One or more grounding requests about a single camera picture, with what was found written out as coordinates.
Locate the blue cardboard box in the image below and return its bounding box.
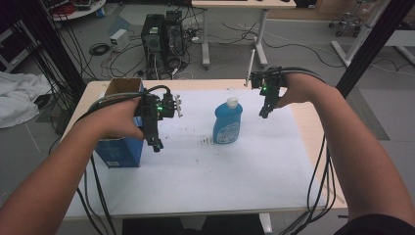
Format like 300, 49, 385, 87
94, 77, 146, 169

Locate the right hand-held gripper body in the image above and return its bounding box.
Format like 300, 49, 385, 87
250, 67, 289, 99

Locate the white cloth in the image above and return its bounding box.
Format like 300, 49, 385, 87
0, 70, 54, 129

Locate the white paper sheet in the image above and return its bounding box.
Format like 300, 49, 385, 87
65, 87, 328, 219

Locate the hand-held gripper cable bundle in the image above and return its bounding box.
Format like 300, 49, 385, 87
276, 66, 338, 235
76, 84, 174, 235

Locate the white stick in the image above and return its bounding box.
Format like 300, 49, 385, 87
244, 48, 256, 88

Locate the right hand-held gripper cable bundle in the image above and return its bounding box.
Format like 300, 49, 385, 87
276, 66, 338, 235

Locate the blue bottle with white cap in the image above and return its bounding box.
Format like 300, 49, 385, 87
212, 96, 244, 145

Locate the white desk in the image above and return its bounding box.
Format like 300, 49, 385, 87
191, 0, 298, 69

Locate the small white box device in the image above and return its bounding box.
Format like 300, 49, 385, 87
109, 28, 131, 53

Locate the left hand-held gripper cable bundle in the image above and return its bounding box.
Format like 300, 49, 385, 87
76, 84, 174, 235

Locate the person's dark clothing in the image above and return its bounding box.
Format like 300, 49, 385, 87
121, 214, 266, 235

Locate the person's right hand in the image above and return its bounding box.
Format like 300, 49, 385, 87
275, 71, 323, 110

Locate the white metal stand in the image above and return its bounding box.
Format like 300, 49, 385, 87
330, 0, 415, 69

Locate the person's left hand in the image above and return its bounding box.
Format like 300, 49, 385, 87
86, 96, 146, 142

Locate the black computer tower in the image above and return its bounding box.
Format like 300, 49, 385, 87
140, 14, 166, 80
162, 10, 188, 71

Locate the coiled black cable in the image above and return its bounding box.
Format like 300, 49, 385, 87
88, 42, 112, 57

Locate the round white table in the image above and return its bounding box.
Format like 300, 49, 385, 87
48, 0, 108, 23

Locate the grey floor mat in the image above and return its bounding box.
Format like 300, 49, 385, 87
345, 86, 392, 142

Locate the office chair base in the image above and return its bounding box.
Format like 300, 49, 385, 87
327, 11, 365, 39

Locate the black metal post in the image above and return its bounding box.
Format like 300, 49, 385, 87
34, 0, 88, 99
336, 0, 415, 98

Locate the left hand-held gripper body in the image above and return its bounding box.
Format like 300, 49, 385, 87
135, 92, 184, 132

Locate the person's black sleeve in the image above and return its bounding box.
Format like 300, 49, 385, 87
332, 213, 415, 235

